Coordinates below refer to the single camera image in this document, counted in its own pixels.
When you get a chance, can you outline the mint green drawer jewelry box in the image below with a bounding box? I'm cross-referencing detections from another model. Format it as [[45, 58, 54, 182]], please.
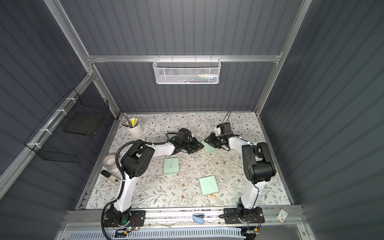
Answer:
[[199, 176, 219, 196], [163, 158, 180, 175]]

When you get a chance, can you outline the white pen cup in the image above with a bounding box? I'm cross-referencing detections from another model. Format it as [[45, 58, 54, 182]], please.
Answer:
[[121, 113, 144, 139]]

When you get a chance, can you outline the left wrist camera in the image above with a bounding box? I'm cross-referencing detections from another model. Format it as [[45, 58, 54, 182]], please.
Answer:
[[175, 128, 193, 144]]

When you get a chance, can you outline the black marker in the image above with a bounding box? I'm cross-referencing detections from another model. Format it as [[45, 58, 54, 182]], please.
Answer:
[[101, 170, 121, 185]]

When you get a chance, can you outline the white wire mesh basket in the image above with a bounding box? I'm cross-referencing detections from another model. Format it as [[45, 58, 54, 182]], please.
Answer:
[[153, 59, 222, 85]]

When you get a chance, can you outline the white small card box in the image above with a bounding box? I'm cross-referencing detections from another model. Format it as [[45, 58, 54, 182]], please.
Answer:
[[276, 209, 288, 223]]

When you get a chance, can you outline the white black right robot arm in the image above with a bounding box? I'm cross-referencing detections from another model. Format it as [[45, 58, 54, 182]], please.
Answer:
[[204, 133, 276, 226]]

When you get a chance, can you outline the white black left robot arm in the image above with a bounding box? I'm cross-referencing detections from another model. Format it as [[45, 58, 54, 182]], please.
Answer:
[[101, 138, 204, 240]]

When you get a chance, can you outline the white tape roll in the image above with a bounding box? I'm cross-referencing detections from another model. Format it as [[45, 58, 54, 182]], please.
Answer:
[[102, 153, 118, 172]]

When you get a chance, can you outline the black wire mesh basket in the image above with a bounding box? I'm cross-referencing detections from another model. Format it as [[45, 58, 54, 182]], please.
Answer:
[[25, 90, 110, 164]]

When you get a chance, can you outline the blue stapler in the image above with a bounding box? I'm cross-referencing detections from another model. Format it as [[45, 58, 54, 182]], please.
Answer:
[[192, 213, 205, 225]]

